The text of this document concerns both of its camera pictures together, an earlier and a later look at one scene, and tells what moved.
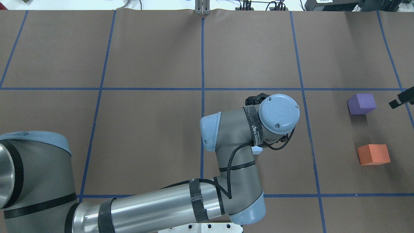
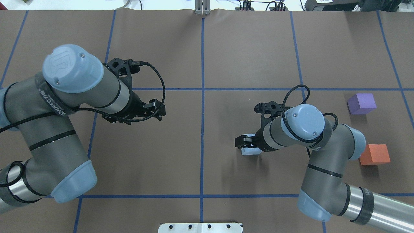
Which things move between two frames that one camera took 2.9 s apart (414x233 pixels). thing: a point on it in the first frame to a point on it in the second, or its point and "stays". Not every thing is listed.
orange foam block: x=373 y=154 stays
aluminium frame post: x=202 y=7 stays
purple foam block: x=360 y=103 stays
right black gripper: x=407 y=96 to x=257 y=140
